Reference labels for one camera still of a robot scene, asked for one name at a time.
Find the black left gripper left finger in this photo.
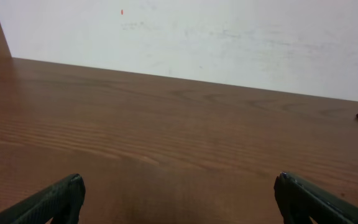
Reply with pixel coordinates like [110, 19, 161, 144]
[0, 174, 86, 224]

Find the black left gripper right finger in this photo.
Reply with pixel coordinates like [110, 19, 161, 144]
[274, 172, 358, 224]

